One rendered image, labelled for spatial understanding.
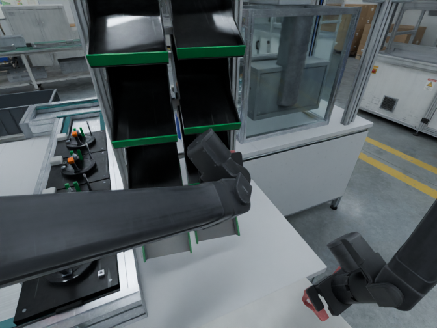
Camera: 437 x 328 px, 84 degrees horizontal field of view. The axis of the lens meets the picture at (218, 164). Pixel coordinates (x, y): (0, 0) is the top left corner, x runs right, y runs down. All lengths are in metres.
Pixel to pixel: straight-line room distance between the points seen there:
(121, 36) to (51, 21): 7.30
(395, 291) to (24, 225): 0.48
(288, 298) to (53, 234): 0.74
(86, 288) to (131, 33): 0.63
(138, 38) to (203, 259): 0.69
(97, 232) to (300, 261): 0.79
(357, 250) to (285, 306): 0.37
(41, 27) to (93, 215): 7.67
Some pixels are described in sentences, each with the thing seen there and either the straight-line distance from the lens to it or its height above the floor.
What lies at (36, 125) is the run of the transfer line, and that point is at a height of 0.93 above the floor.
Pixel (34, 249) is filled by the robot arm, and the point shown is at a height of 1.48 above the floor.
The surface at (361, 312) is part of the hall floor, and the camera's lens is 1.96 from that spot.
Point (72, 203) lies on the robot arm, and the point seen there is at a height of 1.48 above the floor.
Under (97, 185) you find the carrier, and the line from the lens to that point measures 1.11.
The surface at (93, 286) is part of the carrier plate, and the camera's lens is 0.80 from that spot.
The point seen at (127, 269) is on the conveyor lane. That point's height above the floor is 0.95.
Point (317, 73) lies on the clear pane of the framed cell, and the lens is 1.64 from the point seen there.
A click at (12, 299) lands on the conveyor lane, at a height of 0.92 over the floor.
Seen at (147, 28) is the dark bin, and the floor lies 1.55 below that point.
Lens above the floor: 1.61
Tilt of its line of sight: 35 degrees down
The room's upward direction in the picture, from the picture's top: straight up
